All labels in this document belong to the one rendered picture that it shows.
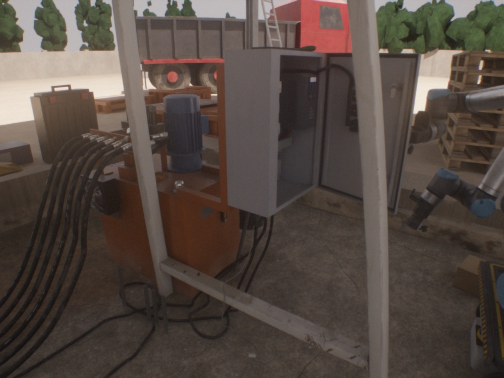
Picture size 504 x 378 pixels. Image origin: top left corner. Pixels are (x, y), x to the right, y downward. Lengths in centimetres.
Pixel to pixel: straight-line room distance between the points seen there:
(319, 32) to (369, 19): 1019
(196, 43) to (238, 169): 846
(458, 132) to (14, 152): 400
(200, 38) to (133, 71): 815
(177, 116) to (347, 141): 93
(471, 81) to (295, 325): 247
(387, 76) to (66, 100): 279
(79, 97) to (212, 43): 665
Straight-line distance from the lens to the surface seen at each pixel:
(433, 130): 150
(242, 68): 119
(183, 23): 959
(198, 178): 180
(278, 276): 203
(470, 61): 318
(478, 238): 265
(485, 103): 152
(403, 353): 173
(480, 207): 155
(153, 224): 167
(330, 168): 152
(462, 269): 218
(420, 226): 169
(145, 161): 154
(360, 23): 87
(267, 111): 113
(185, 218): 162
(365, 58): 87
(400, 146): 133
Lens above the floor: 120
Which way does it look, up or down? 21 degrees down
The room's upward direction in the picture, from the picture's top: straight up
